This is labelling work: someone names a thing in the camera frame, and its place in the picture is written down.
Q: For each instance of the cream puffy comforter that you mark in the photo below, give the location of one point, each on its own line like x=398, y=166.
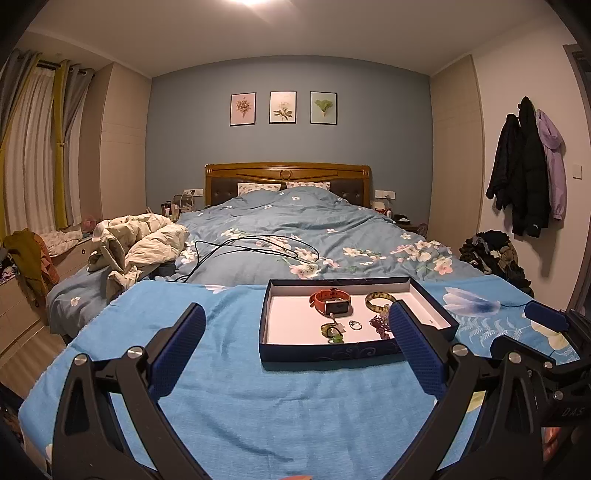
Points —
x=152, y=244

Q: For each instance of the olive green garment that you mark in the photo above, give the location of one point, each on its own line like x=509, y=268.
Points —
x=25, y=254

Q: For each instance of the white light switch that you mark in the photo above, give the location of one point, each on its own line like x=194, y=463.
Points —
x=576, y=171

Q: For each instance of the short black jacket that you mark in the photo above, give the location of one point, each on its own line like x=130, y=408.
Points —
x=501, y=166

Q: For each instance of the beige built-in wardrobe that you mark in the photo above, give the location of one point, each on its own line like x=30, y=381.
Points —
x=124, y=138
x=455, y=152

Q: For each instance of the orange smartwatch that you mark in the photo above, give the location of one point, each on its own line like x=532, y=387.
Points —
x=337, y=307

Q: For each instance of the floral pillow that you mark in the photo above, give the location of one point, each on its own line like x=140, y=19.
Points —
x=258, y=188
x=307, y=185

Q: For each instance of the bright blue floral cloth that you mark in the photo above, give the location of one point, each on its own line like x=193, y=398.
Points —
x=221, y=415

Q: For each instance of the dark nightstand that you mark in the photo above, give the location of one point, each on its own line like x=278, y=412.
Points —
x=413, y=227

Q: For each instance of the long black puffer jacket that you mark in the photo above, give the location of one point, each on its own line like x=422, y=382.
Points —
x=531, y=175

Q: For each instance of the tortoiseshell bangle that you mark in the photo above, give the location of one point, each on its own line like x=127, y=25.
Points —
x=369, y=302

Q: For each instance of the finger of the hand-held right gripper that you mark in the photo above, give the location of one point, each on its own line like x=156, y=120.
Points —
x=521, y=346
x=547, y=316

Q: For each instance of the grey-blue floral duvet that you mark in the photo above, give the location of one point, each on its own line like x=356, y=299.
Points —
x=300, y=217

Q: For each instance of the pile of dark clothes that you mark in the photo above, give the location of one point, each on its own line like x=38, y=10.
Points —
x=496, y=258

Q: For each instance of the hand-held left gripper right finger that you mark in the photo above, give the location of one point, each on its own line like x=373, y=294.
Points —
x=415, y=350

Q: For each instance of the white patterned blanket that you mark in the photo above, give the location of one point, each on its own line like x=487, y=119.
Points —
x=60, y=242

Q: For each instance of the pink stone charm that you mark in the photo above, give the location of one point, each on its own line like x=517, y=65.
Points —
x=340, y=328

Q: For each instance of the white wall outlet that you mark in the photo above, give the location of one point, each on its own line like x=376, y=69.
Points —
x=192, y=192
x=384, y=194

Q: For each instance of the green framed flower picture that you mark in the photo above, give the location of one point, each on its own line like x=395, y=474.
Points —
x=324, y=108

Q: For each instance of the ceiling light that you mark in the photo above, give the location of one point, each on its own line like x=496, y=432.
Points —
x=258, y=2

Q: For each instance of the group of cosmetic bottles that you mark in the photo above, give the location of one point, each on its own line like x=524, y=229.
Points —
x=174, y=210

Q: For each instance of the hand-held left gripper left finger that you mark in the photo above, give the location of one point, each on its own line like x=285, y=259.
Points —
x=178, y=350

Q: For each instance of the pink framed flower picture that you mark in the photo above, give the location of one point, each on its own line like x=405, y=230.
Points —
x=243, y=109

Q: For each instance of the grey and yellow curtain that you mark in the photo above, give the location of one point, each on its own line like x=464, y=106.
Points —
x=74, y=138
x=11, y=138

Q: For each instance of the lilac jacket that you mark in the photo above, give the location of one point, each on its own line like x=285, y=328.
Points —
x=556, y=170

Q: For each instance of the green pendant charm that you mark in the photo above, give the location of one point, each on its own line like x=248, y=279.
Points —
x=328, y=330

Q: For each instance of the white framed flower picture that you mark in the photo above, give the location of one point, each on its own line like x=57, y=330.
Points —
x=282, y=107

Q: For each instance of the wooden bed headboard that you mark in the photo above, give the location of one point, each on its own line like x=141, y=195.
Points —
x=286, y=173

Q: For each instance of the navy blue shallow box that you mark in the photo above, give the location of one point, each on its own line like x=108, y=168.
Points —
x=295, y=323

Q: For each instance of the beige drawer cabinet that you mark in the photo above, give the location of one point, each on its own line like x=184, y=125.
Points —
x=14, y=304

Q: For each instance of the white sheer curtain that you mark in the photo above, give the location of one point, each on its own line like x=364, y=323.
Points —
x=37, y=152

